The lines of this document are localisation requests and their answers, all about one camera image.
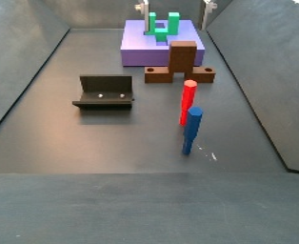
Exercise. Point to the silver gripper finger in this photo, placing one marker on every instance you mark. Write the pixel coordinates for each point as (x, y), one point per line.
(208, 9)
(142, 8)

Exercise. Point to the brown T-shaped block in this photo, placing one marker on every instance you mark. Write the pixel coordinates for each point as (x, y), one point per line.
(181, 63)

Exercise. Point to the purple slotted base board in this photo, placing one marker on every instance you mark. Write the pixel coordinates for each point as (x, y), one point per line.
(141, 51)

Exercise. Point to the green U-shaped block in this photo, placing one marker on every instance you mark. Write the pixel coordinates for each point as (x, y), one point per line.
(161, 33)

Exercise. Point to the red hexagonal peg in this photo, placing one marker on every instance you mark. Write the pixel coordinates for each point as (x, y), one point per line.
(186, 99)

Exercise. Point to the blue hexagonal peg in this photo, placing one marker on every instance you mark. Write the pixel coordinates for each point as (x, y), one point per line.
(190, 129)

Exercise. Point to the black angle bracket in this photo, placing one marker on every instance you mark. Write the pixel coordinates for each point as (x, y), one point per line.
(105, 91)

